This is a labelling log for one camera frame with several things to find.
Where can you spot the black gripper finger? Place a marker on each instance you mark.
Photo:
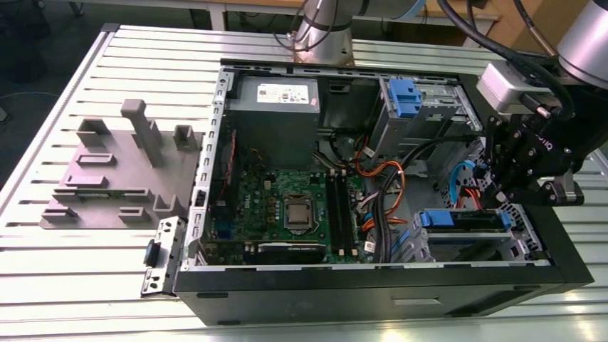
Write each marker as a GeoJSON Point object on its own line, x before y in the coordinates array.
{"type": "Point", "coordinates": [546, 194]}
{"type": "Point", "coordinates": [506, 149]}

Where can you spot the hard disk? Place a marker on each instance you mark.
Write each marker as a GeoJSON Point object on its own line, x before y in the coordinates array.
{"type": "Point", "coordinates": [437, 218]}

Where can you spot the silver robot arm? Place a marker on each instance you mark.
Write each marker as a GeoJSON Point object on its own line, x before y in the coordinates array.
{"type": "Point", "coordinates": [329, 42]}

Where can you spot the metal disk bay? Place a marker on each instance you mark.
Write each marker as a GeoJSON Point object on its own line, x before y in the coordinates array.
{"type": "Point", "coordinates": [475, 235]}

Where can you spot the grey metal drive cage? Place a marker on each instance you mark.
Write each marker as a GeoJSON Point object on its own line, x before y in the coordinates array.
{"type": "Point", "coordinates": [394, 132]}

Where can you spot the blue drive latch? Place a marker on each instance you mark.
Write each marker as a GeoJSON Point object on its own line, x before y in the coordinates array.
{"type": "Point", "coordinates": [405, 96]}

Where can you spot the brown cabinet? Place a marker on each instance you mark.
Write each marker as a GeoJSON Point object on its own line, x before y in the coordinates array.
{"type": "Point", "coordinates": [509, 21]}

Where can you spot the wooden desk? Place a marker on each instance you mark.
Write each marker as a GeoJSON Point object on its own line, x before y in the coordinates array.
{"type": "Point", "coordinates": [490, 16]}

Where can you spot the silver CPU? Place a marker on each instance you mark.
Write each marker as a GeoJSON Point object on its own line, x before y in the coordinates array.
{"type": "Point", "coordinates": [299, 213]}

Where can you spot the CPU socket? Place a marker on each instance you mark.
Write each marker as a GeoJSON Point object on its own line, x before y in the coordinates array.
{"type": "Point", "coordinates": [301, 227]}

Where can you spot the grey power supply unit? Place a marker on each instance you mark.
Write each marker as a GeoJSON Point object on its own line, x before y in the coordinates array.
{"type": "Point", "coordinates": [271, 135]}

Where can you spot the green motherboard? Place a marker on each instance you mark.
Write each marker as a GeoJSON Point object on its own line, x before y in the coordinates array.
{"type": "Point", "coordinates": [266, 185]}

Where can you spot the black open PC case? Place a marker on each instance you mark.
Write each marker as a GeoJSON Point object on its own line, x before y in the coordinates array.
{"type": "Point", "coordinates": [333, 295]}

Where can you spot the black graphics card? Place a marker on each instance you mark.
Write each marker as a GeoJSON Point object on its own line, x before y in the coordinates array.
{"type": "Point", "coordinates": [285, 251]}

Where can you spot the grey parts rack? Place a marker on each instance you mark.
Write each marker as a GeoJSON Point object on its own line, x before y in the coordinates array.
{"type": "Point", "coordinates": [129, 171]}

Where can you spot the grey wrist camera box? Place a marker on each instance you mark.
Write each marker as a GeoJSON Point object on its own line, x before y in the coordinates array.
{"type": "Point", "coordinates": [503, 85]}

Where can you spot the white desk frame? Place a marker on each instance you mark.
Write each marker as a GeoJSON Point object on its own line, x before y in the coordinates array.
{"type": "Point", "coordinates": [218, 19]}

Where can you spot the metal case bracket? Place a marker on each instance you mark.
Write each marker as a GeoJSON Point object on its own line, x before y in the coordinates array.
{"type": "Point", "coordinates": [169, 249]}

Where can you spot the black bracket latch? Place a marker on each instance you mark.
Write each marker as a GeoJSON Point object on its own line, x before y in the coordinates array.
{"type": "Point", "coordinates": [153, 253]}

